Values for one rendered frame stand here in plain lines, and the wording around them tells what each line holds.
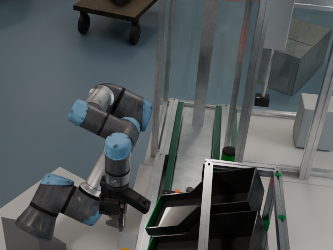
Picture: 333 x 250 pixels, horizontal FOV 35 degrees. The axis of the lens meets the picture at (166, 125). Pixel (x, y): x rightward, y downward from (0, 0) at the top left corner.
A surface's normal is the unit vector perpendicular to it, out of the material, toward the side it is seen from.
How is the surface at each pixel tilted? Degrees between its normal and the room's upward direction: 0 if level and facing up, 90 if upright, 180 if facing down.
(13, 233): 90
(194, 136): 0
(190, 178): 0
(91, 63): 0
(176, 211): 25
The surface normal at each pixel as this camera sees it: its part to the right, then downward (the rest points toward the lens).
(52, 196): 0.17, 0.00
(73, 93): 0.06, -0.83
